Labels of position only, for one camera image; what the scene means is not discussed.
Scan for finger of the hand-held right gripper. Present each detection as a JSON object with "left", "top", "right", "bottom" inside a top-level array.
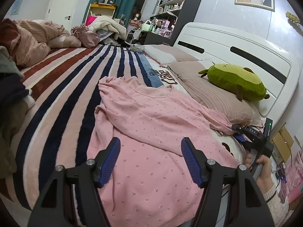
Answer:
[
  {"left": 231, "top": 124, "right": 248, "bottom": 133},
  {"left": 233, "top": 134, "right": 250, "bottom": 150}
]

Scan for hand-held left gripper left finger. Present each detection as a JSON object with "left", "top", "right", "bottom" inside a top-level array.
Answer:
[{"left": 27, "top": 137, "right": 121, "bottom": 227}]

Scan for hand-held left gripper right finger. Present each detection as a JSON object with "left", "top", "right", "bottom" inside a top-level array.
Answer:
[{"left": 180, "top": 137, "right": 276, "bottom": 227}]

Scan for pink dotted top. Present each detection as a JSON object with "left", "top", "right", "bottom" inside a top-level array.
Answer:
[{"left": 86, "top": 76, "right": 244, "bottom": 227}]

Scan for person's right forearm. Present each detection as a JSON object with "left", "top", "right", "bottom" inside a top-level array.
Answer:
[{"left": 257, "top": 176, "right": 286, "bottom": 220}]

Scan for pile of mixed clothes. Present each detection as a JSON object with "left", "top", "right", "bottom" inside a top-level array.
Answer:
[{"left": 0, "top": 45, "right": 36, "bottom": 178}]

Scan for person's right hand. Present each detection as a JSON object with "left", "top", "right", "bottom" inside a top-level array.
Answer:
[{"left": 244, "top": 155, "right": 273, "bottom": 182}]

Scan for cardboard box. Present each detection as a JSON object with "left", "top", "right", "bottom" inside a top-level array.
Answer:
[{"left": 272, "top": 125, "right": 294, "bottom": 163}]

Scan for pink ribbed pillow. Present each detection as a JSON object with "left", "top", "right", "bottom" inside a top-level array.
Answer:
[{"left": 168, "top": 61, "right": 264, "bottom": 129}]

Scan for green avocado plush toy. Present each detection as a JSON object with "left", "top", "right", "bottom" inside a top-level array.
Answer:
[{"left": 198, "top": 63, "right": 270, "bottom": 102}]

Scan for striped plush blanket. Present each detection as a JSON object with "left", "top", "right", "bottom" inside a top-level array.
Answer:
[{"left": 0, "top": 44, "right": 247, "bottom": 227}]

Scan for white bed headboard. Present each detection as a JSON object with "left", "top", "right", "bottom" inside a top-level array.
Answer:
[{"left": 173, "top": 22, "right": 300, "bottom": 133}]

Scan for pink and white pillow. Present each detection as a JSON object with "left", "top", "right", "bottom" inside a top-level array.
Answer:
[{"left": 144, "top": 44, "right": 201, "bottom": 65}]

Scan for yellow guitar headstock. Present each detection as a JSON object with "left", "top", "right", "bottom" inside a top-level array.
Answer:
[{"left": 285, "top": 11, "right": 300, "bottom": 24}]

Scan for pink satin bag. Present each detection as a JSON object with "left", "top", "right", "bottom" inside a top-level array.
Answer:
[{"left": 71, "top": 24, "right": 101, "bottom": 49}]

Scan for dark bookshelf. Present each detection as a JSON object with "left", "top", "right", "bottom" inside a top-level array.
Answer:
[{"left": 144, "top": 0, "right": 206, "bottom": 45}]

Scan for white crumpled comforter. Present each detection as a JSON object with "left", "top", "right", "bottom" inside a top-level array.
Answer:
[{"left": 89, "top": 16, "right": 128, "bottom": 40}]

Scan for pale green basket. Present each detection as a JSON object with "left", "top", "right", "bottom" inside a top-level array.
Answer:
[{"left": 141, "top": 20, "right": 154, "bottom": 32}]

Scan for pink crumpled comforter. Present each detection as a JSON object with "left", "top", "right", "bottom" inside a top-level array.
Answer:
[{"left": 0, "top": 19, "right": 82, "bottom": 67}]

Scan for yellow shelf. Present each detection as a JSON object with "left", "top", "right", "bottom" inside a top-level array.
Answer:
[{"left": 84, "top": 3, "right": 119, "bottom": 26}]

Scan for white door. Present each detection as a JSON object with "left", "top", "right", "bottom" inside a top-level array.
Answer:
[{"left": 45, "top": 0, "right": 84, "bottom": 27}]

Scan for blue wall poster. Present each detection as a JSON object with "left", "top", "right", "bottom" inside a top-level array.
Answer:
[{"left": 11, "top": 0, "right": 25, "bottom": 15}]

